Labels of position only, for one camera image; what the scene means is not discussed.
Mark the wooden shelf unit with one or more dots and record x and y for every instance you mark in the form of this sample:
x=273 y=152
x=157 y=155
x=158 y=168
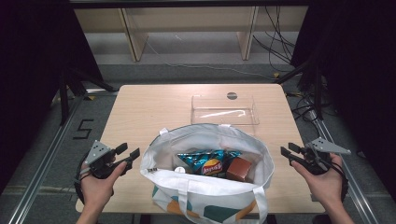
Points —
x=186 y=18

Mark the blue chip bag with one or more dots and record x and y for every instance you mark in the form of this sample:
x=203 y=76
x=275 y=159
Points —
x=202 y=161

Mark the aluminium floor rail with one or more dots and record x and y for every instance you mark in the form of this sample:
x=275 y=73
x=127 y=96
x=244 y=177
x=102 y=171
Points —
x=351 y=183
x=40 y=174

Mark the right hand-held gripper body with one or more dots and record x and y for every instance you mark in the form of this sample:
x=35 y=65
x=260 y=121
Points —
x=323 y=145

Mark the person's left hand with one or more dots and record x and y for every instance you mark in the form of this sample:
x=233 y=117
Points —
x=96 y=189

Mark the brown carton box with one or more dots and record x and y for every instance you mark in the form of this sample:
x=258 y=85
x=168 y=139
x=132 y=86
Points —
x=238 y=169

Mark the clear plastic bin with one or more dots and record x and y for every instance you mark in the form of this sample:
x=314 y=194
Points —
x=224 y=112

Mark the grey round table grommet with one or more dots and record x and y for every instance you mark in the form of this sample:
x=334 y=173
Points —
x=232 y=95

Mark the black curtain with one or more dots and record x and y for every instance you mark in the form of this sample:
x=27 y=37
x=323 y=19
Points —
x=358 y=77
x=31 y=77

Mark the black metal stand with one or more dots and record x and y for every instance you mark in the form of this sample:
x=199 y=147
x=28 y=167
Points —
x=63 y=96
x=317 y=90

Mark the white tote bag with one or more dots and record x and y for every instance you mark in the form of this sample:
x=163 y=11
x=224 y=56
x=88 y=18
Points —
x=202 y=189

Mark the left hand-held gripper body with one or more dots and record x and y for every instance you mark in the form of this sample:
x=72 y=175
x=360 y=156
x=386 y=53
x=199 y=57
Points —
x=96 y=152

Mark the person's right hand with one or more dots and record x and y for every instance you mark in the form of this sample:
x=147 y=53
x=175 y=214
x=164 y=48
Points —
x=327 y=185

